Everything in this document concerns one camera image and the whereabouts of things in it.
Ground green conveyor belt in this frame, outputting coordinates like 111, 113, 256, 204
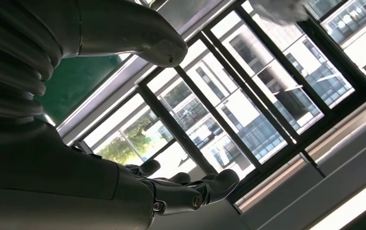
35, 54, 131, 126

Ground window with dark frame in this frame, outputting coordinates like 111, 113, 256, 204
74, 0, 366, 207

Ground grey package with red logo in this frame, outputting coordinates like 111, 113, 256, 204
249, 0, 311, 26

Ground aluminium conveyor frame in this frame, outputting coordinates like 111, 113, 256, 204
46, 0, 234, 145

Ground bright ceiling light strip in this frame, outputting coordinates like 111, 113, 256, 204
308, 177, 366, 230

